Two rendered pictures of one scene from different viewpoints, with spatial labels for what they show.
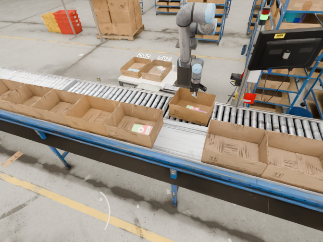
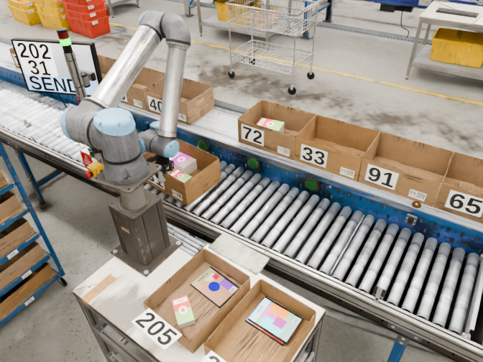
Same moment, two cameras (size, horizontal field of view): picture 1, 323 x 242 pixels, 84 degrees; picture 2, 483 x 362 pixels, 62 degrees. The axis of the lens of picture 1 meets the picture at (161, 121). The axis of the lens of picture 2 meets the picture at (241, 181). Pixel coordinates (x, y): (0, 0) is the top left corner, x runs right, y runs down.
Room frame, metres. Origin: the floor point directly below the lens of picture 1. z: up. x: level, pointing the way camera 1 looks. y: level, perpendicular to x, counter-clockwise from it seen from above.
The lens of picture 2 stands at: (3.20, 0.39, 2.29)
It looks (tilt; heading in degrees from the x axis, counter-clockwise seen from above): 39 degrees down; 191
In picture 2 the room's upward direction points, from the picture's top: 2 degrees counter-clockwise
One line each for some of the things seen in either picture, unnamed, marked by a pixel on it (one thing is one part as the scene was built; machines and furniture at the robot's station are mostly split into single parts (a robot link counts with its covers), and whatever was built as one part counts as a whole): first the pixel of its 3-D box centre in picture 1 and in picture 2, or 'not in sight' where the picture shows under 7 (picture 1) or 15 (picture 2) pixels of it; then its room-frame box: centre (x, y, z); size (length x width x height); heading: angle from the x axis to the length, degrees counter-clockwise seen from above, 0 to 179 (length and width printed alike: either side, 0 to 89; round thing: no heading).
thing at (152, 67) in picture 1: (157, 70); (198, 296); (2.21, 0.00, 0.80); 0.38 x 0.28 x 0.10; 151
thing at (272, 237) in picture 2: (130, 105); (286, 218); (1.60, 0.33, 0.72); 0.52 x 0.05 x 0.05; 157
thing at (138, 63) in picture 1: (136, 66); (261, 334); (2.34, 0.29, 0.80); 0.38 x 0.28 x 0.10; 152
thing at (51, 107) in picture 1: (62, 107); (405, 166); (1.37, 0.94, 0.96); 0.39 x 0.29 x 0.17; 67
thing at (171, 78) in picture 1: (159, 74); (195, 302); (2.20, -0.03, 0.74); 1.00 x 0.58 x 0.03; 63
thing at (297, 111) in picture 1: (294, 121); not in sight; (1.65, -1.85, 0.15); 0.31 x 0.31 x 0.29
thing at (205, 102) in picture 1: (192, 105); (180, 169); (1.38, -0.33, 0.83); 0.39 x 0.29 x 0.17; 60
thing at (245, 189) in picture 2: (157, 110); (236, 198); (1.47, 0.03, 0.72); 0.52 x 0.05 x 0.05; 157
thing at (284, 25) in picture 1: (295, 22); not in sight; (1.86, -1.40, 1.39); 0.40 x 0.30 x 0.10; 156
